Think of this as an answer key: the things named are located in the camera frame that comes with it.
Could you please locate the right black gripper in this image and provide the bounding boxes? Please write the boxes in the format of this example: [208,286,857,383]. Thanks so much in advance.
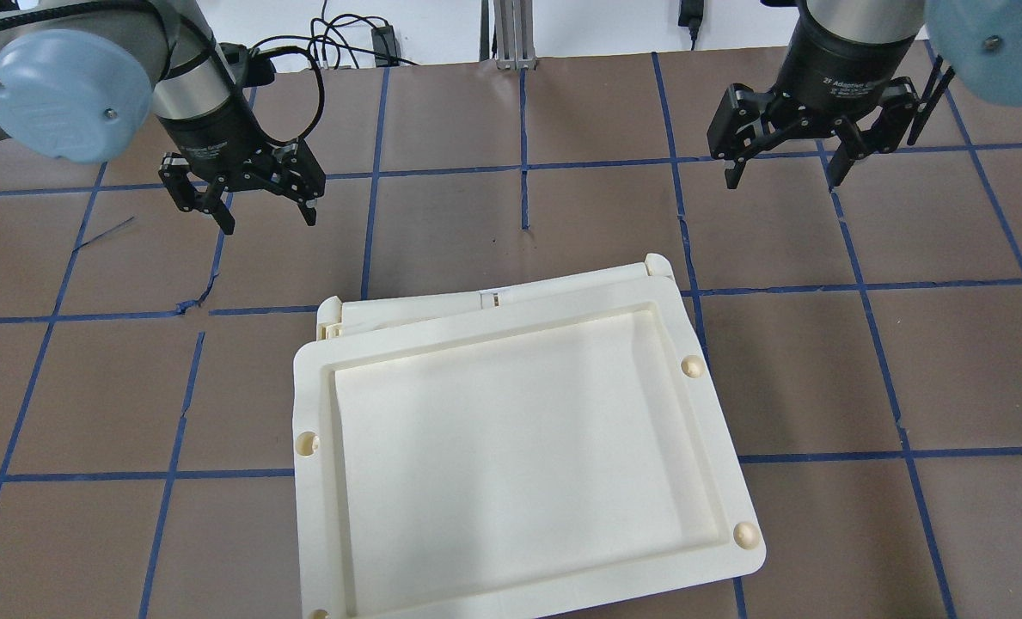
[707,77,921,191]

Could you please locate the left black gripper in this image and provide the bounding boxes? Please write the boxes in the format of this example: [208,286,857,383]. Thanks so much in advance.
[158,138,326,236]

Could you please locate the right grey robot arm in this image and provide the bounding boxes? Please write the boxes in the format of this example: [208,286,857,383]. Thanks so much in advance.
[707,1,1022,189]

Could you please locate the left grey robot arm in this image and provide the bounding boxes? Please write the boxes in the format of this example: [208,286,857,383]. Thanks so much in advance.
[0,1,326,235]

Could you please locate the cream plastic box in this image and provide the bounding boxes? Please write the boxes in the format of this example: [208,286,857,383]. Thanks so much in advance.
[314,254,673,342]

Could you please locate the black power adapter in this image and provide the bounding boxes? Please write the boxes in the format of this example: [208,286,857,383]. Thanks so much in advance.
[370,25,398,65]

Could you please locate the cream plastic tray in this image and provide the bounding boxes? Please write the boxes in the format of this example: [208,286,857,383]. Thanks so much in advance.
[293,273,767,618]

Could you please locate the aluminium frame post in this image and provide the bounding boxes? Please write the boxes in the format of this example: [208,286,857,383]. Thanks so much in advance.
[479,1,538,70]

